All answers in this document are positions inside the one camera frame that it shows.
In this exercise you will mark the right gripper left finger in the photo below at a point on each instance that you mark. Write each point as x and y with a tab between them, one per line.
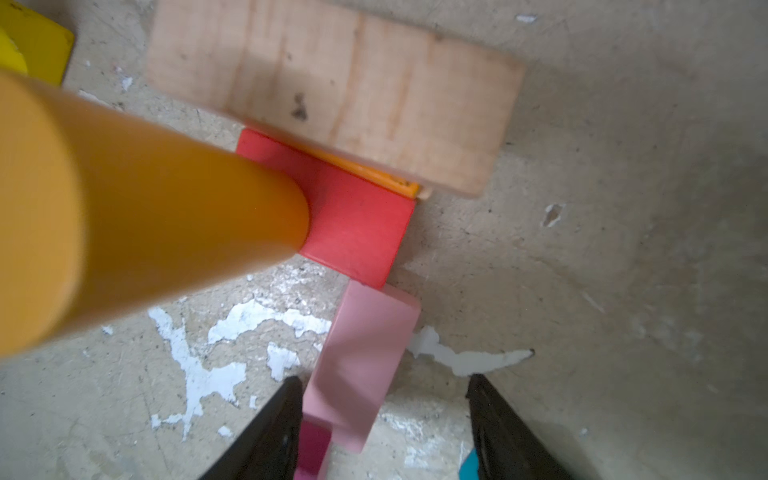
267	449

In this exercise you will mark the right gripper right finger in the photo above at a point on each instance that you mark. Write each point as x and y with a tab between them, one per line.
505	447

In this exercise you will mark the teal block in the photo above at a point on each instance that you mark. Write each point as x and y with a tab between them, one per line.
469	469

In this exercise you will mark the magenta block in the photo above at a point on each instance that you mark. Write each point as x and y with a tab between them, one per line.
313	452

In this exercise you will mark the light pink rectangular block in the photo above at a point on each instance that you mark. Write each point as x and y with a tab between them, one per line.
358	361

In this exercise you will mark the red block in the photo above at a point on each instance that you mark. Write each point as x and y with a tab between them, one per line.
356	227

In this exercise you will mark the orange block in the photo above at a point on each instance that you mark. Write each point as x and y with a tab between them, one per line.
386	180

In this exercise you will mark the yellow cylinder block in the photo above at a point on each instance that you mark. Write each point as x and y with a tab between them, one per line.
103	213

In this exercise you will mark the natural wood block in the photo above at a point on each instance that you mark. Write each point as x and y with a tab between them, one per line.
428	108

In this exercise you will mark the yellow arch block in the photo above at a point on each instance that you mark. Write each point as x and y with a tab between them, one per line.
34	45

